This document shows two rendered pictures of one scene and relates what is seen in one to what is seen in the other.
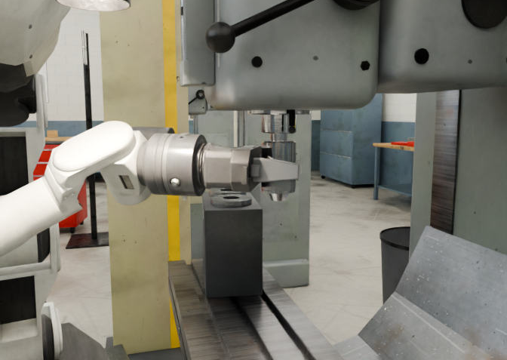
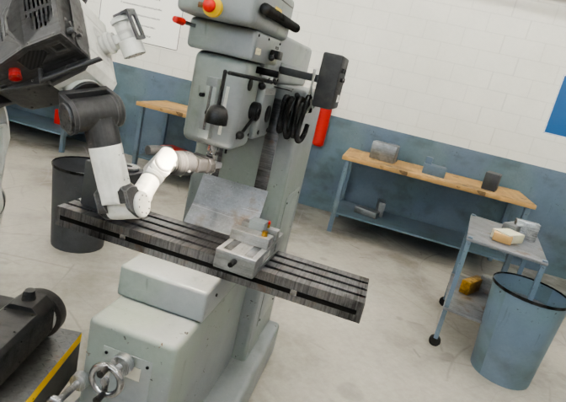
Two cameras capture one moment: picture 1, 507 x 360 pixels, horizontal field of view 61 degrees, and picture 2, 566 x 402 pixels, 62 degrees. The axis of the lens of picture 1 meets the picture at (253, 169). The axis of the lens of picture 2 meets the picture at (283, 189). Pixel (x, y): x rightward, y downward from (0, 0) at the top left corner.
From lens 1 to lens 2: 1.49 m
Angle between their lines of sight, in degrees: 63
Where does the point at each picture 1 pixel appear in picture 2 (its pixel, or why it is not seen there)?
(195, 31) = not seen: hidden behind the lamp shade
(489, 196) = (237, 163)
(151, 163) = (184, 165)
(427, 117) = not seen: hidden behind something
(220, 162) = (205, 163)
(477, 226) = (230, 174)
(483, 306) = (236, 201)
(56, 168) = (162, 170)
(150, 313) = not seen: outside the picture
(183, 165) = (194, 165)
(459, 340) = (230, 214)
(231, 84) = (229, 143)
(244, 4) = (237, 121)
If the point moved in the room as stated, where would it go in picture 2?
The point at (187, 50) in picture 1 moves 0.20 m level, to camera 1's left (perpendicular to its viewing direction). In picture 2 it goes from (210, 127) to (169, 127)
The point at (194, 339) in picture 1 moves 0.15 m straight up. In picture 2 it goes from (152, 234) to (158, 197)
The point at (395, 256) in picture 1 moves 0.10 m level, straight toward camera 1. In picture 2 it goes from (73, 181) to (78, 186)
